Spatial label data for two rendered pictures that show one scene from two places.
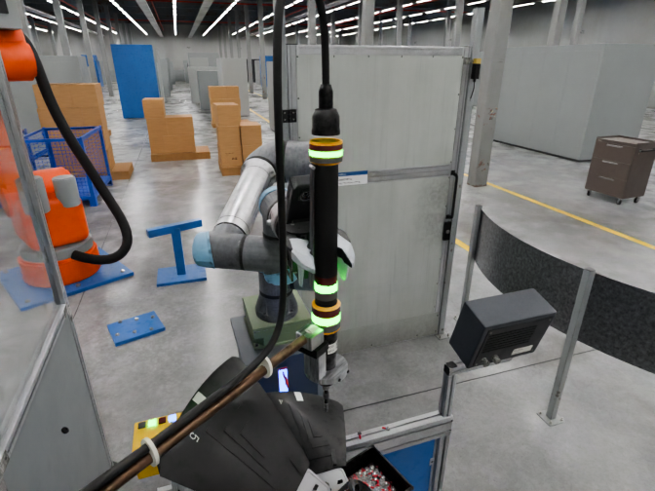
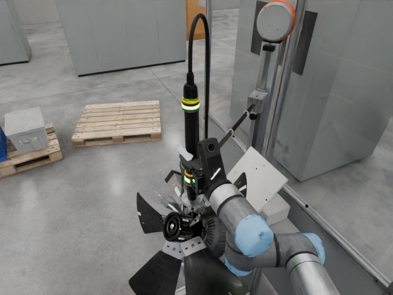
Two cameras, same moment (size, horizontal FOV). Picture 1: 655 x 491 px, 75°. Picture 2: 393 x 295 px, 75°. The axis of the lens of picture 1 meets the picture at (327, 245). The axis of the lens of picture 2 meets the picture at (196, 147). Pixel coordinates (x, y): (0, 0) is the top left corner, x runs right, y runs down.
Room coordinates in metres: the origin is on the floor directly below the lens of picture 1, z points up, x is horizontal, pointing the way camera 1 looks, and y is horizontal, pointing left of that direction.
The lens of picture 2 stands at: (1.14, -0.05, 2.10)
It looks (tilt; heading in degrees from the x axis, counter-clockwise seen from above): 37 degrees down; 174
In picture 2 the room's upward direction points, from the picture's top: straight up
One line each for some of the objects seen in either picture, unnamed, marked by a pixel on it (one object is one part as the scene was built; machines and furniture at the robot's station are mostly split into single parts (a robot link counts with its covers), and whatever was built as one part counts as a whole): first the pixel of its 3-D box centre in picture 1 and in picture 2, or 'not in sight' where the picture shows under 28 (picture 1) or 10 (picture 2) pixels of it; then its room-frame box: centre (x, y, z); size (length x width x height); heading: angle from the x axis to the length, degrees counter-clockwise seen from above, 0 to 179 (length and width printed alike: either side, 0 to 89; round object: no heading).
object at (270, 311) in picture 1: (276, 298); not in sight; (1.33, 0.18, 1.14); 0.15 x 0.15 x 0.10
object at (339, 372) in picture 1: (322, 348); (193, 187); (0.55, 0.01, 1.50); 0.09 x 0.07 x 0.10; 144
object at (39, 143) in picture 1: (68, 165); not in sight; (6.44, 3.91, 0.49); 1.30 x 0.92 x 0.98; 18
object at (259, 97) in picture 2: not in sight; (257, 100); (0.05, 0.37, 1.55); 0.10 x 0.07 x 0.09; 144
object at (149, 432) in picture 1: (170, 443); not in sight; (0.80, 0.40, 1.02); 0.16 x 0.10 x 0.11; 109
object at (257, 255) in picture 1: (273, 254); (248, 250); (0.81, 0.11, 1.54); 0.11 x 0.08 x 0.11; 84
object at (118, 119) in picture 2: not in sight; (121, 121); (-2.38, -0.82, 0.07); 1.20 x 1.00 x 0.15; 92
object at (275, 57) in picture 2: not in sight; (248, 184); (-0.02, 0.43, 0.90); 0.08 x 0.06 x 1.80; 54
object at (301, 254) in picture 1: (302, 268); not in sight; (0.55, 0.04, 1.64); 0.09 x 0.03 x 0.06; 7
